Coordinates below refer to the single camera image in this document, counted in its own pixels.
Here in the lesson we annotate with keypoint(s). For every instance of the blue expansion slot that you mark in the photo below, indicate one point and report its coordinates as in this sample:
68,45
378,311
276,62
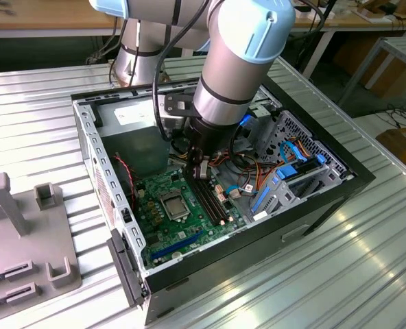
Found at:
177,245

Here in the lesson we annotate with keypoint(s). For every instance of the green motherboard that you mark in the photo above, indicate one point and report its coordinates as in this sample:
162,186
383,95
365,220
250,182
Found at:
186,236

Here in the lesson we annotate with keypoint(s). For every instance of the cardboard box white label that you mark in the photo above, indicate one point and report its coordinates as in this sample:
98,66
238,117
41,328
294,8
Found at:
405,147

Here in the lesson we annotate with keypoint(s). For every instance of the blue disk carrier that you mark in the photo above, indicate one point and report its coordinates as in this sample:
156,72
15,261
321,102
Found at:
287,171

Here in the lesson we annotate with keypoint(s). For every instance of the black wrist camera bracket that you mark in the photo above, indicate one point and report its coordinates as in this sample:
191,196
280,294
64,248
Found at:
179,106

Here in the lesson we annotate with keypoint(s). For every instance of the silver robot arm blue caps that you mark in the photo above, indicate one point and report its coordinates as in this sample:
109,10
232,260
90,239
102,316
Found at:
230,61

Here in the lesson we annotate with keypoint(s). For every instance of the grey parts rack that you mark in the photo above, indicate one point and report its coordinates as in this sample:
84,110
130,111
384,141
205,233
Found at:
24,246

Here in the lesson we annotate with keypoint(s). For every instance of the long wooden desk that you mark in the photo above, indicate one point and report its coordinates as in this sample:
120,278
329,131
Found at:
52,17

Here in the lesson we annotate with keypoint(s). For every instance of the grey metal drive cage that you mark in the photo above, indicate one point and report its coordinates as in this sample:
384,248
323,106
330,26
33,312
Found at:
258,111

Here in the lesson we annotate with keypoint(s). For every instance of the black case fan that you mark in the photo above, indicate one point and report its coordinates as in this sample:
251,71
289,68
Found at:
120,178

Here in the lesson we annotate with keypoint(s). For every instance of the grey power supply white label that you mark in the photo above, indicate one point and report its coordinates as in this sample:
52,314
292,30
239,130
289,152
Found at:
134,150

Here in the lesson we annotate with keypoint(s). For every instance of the blue plastic bay lever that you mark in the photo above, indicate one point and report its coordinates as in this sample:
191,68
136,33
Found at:
260,199

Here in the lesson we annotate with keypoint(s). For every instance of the RAM slot black clips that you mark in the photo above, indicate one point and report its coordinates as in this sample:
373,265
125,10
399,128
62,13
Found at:
208,205
216,205

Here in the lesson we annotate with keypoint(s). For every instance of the silver topped CPU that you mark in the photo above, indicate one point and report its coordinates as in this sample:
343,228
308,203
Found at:
175,206

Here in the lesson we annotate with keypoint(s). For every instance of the grey metal slat table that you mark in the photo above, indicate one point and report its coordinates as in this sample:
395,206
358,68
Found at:
405,48

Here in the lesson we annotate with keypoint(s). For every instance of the small white box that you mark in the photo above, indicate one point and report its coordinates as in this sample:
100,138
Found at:
321,14

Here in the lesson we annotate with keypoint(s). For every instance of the black open PC case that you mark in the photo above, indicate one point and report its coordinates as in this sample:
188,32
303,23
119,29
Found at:
258,260

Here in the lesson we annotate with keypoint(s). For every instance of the brown cardboard box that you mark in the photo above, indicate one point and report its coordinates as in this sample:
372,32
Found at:
354,58

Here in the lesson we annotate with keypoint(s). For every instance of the black slanted pole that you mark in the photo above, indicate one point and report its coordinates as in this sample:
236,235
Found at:
318,32

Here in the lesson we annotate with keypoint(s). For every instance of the grey metal disk bay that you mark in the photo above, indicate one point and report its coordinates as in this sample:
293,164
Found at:
278,198

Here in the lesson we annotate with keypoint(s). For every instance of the RAM slot white clips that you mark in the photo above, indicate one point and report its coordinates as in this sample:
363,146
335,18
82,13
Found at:
212,205
220,205

